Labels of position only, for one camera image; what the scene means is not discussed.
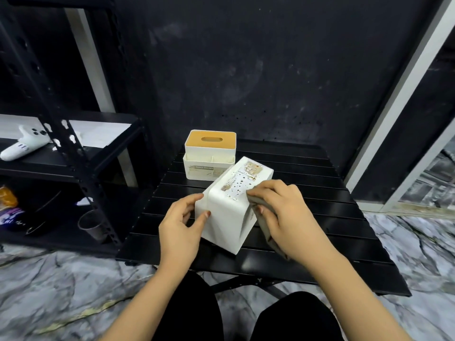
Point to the purple snack packet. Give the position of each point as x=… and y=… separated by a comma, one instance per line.
x=10, y=216

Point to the grey metal cup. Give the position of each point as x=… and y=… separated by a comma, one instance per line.
x=94, y=226

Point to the white frame post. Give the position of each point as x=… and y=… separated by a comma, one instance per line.
x=92, y=63

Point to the black table leg frame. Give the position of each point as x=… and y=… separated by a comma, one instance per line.
x=241, y=284

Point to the person's black trousers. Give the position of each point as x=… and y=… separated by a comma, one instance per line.
x=192, y=312

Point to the white handheld controller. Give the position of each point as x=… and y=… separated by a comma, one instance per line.
x=23, y=147

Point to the person's left hand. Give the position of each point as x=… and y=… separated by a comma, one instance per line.
x=177, y=241

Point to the person's left forearm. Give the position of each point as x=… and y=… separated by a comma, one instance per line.
x=142, y=308

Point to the grey cleaning cloth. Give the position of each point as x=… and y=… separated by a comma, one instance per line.
x=264, y=223

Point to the person's right hand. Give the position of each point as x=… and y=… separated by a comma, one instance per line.
x=298, y=230

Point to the black metal shelf rack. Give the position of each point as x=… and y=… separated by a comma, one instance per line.
x=85, y=177

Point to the white door frame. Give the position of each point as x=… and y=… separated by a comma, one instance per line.
x=398, y=99

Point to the person's right forearm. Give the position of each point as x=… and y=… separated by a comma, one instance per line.
x=362, y=301

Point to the orange snack packet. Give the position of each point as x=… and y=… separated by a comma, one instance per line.
x=7, y=197

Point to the white board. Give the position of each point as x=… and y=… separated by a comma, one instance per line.
x=103, y=133

